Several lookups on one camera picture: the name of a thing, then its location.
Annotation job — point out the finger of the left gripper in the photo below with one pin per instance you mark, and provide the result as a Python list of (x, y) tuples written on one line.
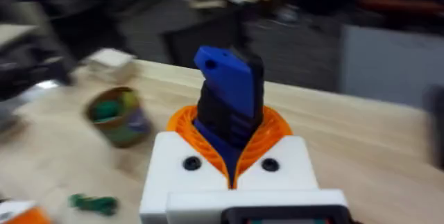
[(21, 214)]

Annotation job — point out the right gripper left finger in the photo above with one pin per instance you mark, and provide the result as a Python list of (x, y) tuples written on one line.
[(173, 168)]

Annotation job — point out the brown tub with toys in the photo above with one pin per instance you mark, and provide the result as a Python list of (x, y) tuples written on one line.
[(116, 118)]

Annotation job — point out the white box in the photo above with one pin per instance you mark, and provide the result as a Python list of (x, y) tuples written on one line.
[(111, 61)]

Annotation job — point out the green toy vegetable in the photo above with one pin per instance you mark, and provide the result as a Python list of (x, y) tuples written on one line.
[(93, 204)]

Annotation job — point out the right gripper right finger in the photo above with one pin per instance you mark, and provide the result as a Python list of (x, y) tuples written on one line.
[(288, 168)]

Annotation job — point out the grey cabinet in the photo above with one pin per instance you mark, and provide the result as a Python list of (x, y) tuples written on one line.
[(392, 61)]

